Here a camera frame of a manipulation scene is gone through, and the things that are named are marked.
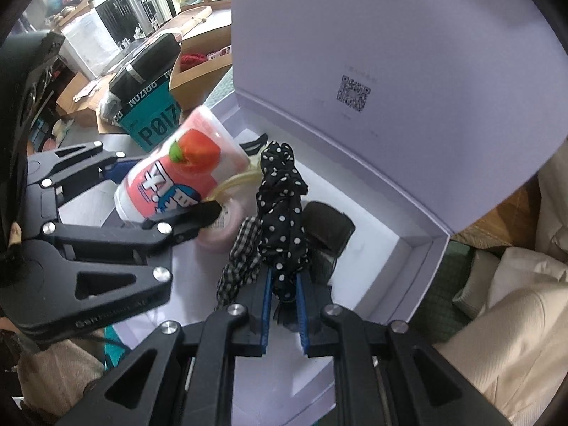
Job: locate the beige newsboy cap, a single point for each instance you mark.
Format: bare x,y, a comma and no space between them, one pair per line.
515,354

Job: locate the black velvet hair band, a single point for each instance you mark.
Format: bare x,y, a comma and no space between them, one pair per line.
327,229

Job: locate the teal Poizon cardboard box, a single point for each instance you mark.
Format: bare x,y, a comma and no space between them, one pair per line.
151,116

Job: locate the black polka dot scrunchie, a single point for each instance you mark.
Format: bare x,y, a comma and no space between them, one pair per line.
283,246

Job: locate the open cardboard box red items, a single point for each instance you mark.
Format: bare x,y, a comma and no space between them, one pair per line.
191,86

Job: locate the white storage bin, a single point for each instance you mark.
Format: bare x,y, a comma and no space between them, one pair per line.
88,46

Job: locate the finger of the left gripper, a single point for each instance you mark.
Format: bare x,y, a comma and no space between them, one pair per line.
58,176
136,243

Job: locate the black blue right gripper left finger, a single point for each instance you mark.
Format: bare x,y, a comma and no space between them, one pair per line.
182,375

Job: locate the brown cardboard box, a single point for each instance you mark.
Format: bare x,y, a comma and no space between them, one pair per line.
81,98

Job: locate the black mesh bow with pearl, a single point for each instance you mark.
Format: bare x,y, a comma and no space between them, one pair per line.
321,266

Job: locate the pink white plastic bottle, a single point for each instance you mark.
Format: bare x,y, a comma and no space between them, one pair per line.
183,171

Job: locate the black hair claw clip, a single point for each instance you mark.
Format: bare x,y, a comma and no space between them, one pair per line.
252,148

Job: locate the cream hair claw clip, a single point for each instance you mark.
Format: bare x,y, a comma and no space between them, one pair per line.
253,176

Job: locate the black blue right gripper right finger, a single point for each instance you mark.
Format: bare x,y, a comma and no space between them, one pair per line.
385,374

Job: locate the teal bubble mailer bag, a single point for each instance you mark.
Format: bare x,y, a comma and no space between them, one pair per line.
115,350

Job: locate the beige puffer jacket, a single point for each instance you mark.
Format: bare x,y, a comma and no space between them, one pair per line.
521,241

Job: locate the pink round compact case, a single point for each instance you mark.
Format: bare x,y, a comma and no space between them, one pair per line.
220,236

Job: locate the black box with strap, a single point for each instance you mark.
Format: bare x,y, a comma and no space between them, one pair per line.
153,61

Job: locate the black white gingham scrunchie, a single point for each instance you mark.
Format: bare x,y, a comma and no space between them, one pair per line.
242,267

